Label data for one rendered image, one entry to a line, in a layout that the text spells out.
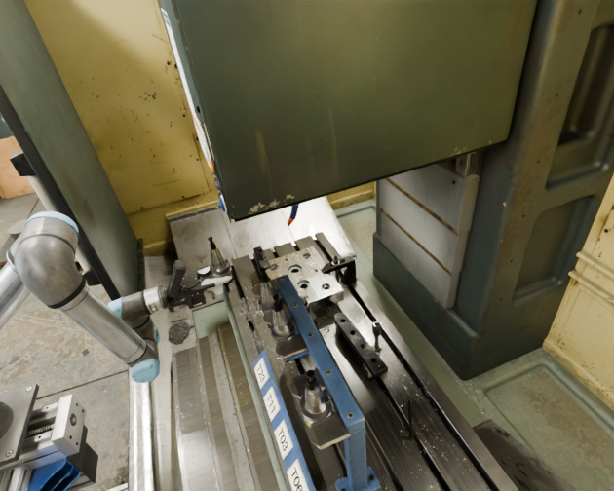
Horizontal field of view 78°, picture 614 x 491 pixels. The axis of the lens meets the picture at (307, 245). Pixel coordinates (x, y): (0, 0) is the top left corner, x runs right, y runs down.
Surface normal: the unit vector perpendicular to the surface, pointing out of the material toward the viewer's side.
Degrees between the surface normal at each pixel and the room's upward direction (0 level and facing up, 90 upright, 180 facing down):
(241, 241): 22
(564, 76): 90
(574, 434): 0
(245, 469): 8
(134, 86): 90
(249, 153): 90
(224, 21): 90
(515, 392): 0
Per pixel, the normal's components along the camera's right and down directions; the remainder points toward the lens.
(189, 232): 0.04, -0.51
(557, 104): 0.36, 0.53
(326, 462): -0.11, -0.79
